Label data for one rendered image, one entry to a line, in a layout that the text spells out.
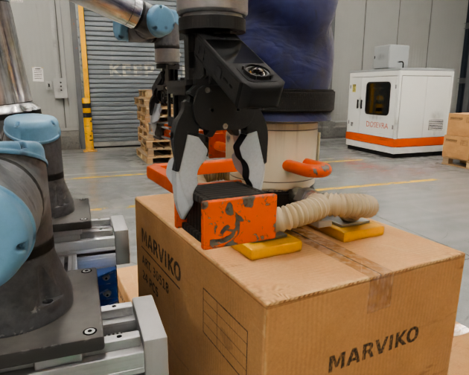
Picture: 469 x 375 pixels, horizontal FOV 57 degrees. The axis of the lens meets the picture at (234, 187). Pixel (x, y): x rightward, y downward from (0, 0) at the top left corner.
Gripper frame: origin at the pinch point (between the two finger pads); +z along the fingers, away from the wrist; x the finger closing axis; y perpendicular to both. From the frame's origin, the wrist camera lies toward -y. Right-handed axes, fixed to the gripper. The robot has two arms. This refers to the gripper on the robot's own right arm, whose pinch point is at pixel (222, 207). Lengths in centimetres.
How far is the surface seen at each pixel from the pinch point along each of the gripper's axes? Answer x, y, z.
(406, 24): -997, 846, -196
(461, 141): -664, 418, 69
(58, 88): -92, 967, -20
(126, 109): -233, 952, 25
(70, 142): -107, 967, 96
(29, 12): -51, 987, -173
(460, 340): -102, 33, 65
